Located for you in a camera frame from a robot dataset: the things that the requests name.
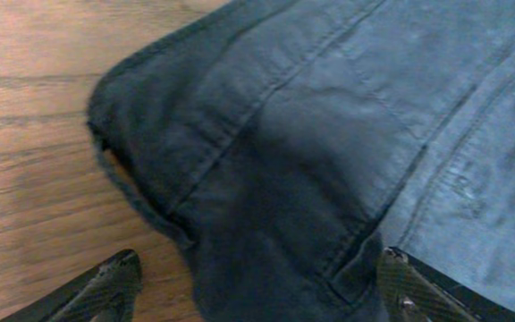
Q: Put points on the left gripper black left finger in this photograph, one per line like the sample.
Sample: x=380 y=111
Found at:
x=105 y=293

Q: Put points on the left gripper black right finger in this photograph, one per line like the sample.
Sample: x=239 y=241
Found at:
x=412 y=291

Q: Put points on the navy blue shorts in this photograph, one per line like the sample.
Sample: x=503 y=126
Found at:
x=283 y=144

